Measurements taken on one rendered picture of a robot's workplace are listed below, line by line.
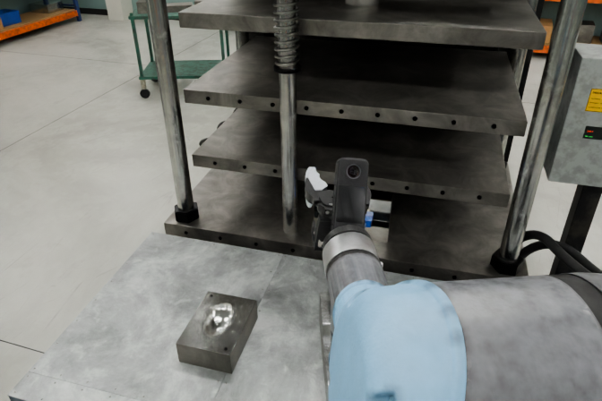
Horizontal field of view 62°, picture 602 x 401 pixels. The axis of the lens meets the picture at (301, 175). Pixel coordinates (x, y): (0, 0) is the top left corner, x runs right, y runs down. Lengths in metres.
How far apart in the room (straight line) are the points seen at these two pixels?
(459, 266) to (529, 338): 1.48
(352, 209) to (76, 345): 1.03
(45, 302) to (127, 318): 1.46
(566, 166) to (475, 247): 0.41
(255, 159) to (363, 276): 1.22
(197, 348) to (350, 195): 0.76
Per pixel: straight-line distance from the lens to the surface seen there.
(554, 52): 1.47
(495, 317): 0.29
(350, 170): 0.72
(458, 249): 1.84
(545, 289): 0.32
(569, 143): 1.71
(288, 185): 1.72
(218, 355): 1.35
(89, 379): 1.47
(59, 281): 3.13
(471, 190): 1.69
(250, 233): 1.85
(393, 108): 1.58
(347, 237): 0.68
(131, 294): 1.66
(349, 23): 1.55
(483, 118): 1.58
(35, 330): 2.88
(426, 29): 1.53
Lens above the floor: 1.88
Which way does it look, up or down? 30 degrees down
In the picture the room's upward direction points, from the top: straight up
